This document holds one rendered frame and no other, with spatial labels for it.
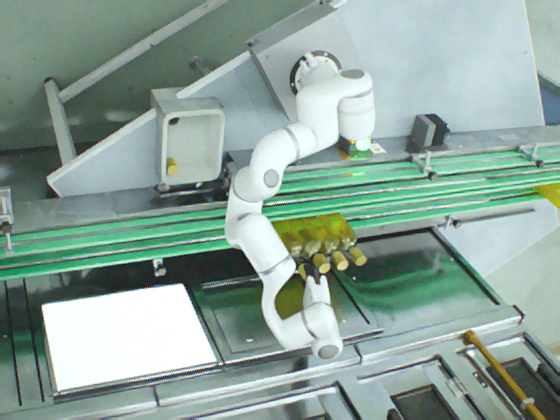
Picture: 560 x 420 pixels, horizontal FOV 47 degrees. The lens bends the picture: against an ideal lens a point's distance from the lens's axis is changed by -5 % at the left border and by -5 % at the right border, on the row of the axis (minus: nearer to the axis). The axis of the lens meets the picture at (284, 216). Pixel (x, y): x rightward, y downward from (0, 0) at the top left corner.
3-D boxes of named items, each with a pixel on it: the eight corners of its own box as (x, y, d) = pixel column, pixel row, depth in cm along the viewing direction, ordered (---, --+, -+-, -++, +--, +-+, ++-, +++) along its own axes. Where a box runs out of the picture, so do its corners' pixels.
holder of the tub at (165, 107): (154, 185, 200) (160, 199, 194) (157, 100, 184) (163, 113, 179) (209, 179, 206) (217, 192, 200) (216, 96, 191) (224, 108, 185)
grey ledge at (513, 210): (305, 228, 228) (320, 248, 220) (309, 206, 223) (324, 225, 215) (519, 197, 264) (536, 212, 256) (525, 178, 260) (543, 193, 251)
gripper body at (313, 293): (330, 331, 173) (322, 302, 182) (337, 301, 168) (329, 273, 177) (301, 331, 172) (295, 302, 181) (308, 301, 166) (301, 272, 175)
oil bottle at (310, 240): (275, 220, 208) (304, 263, 193) (277, 205, 205) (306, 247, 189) (292, 218, 210) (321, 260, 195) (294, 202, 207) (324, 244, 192)
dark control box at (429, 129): (410, 134, 228) (423, 146, 221) (415, 113, 223) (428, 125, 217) (430, 133, 231) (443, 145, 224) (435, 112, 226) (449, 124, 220)
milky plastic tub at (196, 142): (154, 170, 196) (161, 186, 190) (156, 100, 184) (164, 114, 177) (211, 164, 203) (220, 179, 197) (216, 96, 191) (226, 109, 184)
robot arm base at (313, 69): (280, 66, 181) (300, 87, 169) (318, 38, 180) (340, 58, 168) (309, 106, 191) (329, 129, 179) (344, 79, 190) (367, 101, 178)
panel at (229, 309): (37, 310, 179) (53, 403, 154) (35, 301, 178) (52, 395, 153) (331, 263, 214) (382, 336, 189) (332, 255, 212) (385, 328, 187)
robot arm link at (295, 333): (290, 248, 159) (335, 321, 162) (243, 274, 161) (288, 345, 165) (287, 259, 150) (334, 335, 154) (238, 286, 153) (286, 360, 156)
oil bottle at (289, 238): (257, 221, 206) (284, 265, 190) (259, 206, 203) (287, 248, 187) (275, 219, 208) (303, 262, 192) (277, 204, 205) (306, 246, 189)
